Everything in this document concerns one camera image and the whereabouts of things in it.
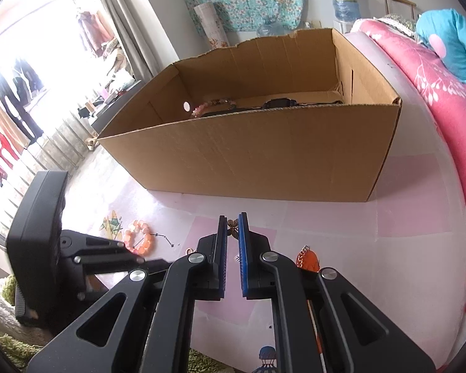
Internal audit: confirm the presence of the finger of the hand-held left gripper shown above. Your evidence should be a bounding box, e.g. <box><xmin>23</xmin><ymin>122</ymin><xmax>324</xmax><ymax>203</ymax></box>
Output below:
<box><xmin>60</xmin><ymin>230</ymin><xmax>126</xmax><ymax>259</ymax></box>
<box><xmin>74</xmin><ymin>254</ymin><xmax>171</xmax><ymax>292</ymax></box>

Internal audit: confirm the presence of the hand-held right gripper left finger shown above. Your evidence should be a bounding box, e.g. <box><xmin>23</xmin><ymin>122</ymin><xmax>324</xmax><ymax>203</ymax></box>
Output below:
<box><xmin>26</xmin><ymin>214</ymin><xmax>229</xmax><ymax>373</ymax></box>

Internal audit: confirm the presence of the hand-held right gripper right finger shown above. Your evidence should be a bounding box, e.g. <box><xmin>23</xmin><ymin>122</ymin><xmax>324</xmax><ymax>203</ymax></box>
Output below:
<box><xmin>238</xmin><ymin>213</ymin><xmax>437</xmax><ymax>373</ymax></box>

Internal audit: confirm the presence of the pink orange bead bracelet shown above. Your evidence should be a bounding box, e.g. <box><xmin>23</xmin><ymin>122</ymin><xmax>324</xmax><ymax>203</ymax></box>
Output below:
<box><xmin>122</xmin><ymin>219</ymin><xmax>157</xmax><ymax>256</ymax></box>

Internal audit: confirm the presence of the orange pendant with white tag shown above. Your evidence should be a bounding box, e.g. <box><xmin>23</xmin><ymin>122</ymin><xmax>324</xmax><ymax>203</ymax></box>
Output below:
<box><xmin>294</xmin><ymin>246</ymin><xmax>321</xmax><ymax>273</ymax></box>

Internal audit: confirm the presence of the brown cardboard box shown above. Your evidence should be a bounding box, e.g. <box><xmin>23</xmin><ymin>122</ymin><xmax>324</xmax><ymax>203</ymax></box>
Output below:
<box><xmin>96</xmin><ymin>27</ymin><xmax>403</xmax><ymax>203</ymax></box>

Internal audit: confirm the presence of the multicolour bead bracelet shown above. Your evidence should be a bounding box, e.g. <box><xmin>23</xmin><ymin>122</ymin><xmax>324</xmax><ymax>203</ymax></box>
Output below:
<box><xmin>191</xmin><ymin>98</ymin><xmax>238</xmax><ymax>118</ymax></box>

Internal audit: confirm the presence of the purple black smartwatch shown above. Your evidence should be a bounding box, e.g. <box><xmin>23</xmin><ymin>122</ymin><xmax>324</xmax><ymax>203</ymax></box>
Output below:
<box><xmin>206</xmin><ymin>97</ymin><xmax>343</xmax><ymax>117</ymax></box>

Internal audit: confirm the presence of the green fluffy cloth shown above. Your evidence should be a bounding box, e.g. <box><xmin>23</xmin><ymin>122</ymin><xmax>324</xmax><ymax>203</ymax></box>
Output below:
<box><xmin>0</xmin><ymin>274</ymin><xmax>226</xmax><ymax>373</ymax></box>

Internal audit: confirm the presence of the row of hanging clothes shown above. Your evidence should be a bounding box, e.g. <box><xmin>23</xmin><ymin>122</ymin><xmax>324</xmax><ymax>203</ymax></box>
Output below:
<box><xmin>0</xmin><ymin>8</ymin><xmax>117</xmax><ymax>187</ymax></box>

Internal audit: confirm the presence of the grey curtain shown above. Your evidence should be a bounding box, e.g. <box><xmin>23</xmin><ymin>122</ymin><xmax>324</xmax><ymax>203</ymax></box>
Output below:
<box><xmin>87</xmin><ymin>0</ymin><xmax>179</xmax><ymax>82</ymax></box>

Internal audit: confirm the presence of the clear empty water bottle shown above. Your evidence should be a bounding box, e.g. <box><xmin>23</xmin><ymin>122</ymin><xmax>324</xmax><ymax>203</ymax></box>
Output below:
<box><xmin>256</xmin><ymin>19</ymin><xmax>296</xmax><ymax>39</ymax></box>

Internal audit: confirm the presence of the rolled floral paper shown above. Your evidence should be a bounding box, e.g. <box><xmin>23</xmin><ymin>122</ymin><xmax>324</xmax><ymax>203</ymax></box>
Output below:
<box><xmin>193</xmin><ymin>2</ymin><xmax>231</xmax><ymax>50</ymax></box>

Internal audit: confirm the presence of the pink floral blanket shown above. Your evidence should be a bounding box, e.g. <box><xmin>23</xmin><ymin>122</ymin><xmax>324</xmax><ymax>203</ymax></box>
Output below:
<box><xmin>351</xmin><ymin>19</ymin><xmax>466</xmax><ymax>373</ymax></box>

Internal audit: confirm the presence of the blue water bottle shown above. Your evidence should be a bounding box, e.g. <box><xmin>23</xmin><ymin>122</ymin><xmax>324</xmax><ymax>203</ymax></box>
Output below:
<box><xmin>328</xmin><ymin>0</ymin><xmax>361</xmax><ymax>22</ymax></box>

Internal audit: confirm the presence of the patterned pillow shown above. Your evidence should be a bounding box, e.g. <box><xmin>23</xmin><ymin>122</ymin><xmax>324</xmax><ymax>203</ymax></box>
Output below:
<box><xmin>375</xmin><ymin>13</ymin><xmax>422</xmax><ymax>37</ymax></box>

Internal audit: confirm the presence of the blue quilt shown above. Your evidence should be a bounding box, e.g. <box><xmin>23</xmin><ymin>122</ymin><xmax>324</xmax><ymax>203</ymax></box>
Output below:
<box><xmin>415</xmin><ymin>8</ymin><xmax>466</xmax><ymax>90</ymax></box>

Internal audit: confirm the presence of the wooden chair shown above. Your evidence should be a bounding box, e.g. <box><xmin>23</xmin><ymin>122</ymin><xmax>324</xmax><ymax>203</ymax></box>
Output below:
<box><xmin>382</xmin><ymin>0</ymin><xmax>418</xmax><ymax>20</ymax></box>

